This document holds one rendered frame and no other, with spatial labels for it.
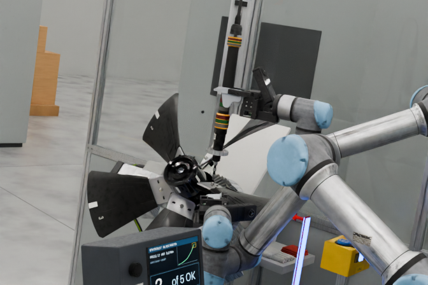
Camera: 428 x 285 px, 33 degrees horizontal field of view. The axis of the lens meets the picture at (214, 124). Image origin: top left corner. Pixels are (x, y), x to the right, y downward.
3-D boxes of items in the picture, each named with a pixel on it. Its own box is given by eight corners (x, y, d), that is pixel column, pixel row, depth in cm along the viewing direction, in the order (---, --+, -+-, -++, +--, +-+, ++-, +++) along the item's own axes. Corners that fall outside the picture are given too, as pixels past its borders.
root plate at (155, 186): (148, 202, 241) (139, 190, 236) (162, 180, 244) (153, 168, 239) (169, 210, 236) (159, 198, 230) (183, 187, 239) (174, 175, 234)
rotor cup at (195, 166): (166, 202, 241) (149, 180, 231) (189, 168, 246) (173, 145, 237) (200, 215, 232) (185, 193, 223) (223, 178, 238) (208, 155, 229)
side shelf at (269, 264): (239, 235, 306) (240, 228, 305) (314, 263, 285) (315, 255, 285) (204, 244, 287) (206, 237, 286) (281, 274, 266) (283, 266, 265)
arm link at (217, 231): (199, 250, 184) (204, 217, 183) (200, 237, 195) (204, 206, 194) (230, 254, 184) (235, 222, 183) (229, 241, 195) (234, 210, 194)
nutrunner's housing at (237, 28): (209, 158, 231) (232, 14, 224) (221, 160, 231) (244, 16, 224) (209, 161, 227) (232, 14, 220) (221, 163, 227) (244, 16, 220)
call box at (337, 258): (341, 263, 245) (347, 232, 244) (369, 272, 239) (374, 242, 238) (318, 271, 232) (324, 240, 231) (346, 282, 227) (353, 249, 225)
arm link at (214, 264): (237, 285, 195) (243, 245, 193) (211, 293, 186) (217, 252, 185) (214, 275, 200) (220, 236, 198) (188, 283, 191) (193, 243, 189)
